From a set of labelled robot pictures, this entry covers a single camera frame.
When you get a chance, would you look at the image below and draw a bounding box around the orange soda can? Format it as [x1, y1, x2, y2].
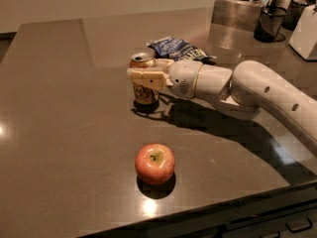
[130, 53, 159, 105]

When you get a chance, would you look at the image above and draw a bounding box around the blue chip bag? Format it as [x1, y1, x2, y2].
[147, 37, 215, 65]

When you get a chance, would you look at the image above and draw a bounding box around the black drawer handle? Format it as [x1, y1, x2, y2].
[286, 217, 313, 233]

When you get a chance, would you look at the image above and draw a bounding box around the steel dispenser base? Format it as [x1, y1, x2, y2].
[211, 0, 261, 32]

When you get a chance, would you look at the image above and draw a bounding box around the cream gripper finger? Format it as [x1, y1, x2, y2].
[127, 68, 173, 91]
[156, 59, 174, 71]

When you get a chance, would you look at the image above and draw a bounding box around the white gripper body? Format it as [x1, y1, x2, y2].
[168, 60, 203, 99]

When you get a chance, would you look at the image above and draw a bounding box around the black mesh cup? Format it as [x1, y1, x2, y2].
[282, 0, 309, 31]
[254, 5, 286, 43]

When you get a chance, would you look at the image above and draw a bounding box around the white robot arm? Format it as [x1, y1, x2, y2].
[127, 59, 317, 154]

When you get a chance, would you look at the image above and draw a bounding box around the red apple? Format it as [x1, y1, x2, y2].
[135, 144, 175, 185]

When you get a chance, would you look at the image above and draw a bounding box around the white box appliance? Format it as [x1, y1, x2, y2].
[289, 5, 317, 60]

